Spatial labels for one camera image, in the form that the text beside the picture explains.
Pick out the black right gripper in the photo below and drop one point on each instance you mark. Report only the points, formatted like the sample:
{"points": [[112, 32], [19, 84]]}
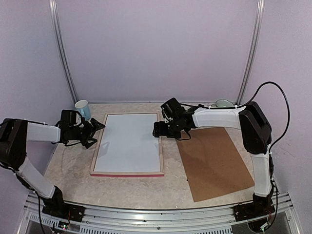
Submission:
{"points": [[159, 129]]}

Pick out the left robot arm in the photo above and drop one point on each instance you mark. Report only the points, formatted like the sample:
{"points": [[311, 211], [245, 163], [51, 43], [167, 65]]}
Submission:
{"points": [[17, 136]]}

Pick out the photo print with white border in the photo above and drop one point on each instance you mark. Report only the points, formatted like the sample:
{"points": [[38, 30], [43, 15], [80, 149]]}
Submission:
{"points": [[126, 143]]}

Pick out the left aluminium post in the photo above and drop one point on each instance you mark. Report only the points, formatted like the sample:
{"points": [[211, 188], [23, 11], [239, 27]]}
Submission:
{"points": [[61, 49]]}

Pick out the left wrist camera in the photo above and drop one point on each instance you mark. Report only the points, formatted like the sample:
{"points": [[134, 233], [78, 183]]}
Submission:
{"points": [[69, 117]]}

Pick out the brown backing board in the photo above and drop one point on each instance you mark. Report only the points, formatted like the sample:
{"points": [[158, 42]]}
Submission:
{"points": [[212, 164]]}

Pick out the pink wooden picture frame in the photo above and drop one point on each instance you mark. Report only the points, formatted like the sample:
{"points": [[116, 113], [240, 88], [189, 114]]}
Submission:
{"points": [[161, 151]]}

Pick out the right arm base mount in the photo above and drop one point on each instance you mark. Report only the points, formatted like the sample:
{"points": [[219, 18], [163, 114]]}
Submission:
{"points": [[251, 210]]}

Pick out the aluminium front rail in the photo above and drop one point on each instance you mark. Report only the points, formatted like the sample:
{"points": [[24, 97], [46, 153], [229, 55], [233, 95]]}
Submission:
{"points": [[98, 219]]}

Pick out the white paper cup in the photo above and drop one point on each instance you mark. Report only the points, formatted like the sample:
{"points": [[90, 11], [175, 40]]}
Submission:
{"points": [[83, 108]]}

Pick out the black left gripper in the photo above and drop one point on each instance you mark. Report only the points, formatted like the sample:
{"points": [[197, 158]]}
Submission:
{"points": [[89, 129]]}

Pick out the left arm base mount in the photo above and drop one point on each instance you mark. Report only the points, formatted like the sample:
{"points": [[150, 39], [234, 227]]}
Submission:
{"points": [[69, 212]]}

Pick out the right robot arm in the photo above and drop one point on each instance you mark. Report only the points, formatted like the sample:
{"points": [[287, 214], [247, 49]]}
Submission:
{"points": [[248, 118]]}

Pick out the right aluminium post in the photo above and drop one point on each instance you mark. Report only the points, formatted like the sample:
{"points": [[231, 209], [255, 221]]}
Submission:
{"points": [[252, 50]]}

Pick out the green teacup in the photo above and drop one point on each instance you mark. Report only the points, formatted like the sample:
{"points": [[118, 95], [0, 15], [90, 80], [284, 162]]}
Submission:
{"points": [[223, 103]]}

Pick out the aluminium post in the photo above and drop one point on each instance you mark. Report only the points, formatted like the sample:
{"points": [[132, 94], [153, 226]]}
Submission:
{"points": [[61, 49], [252, 50]]}

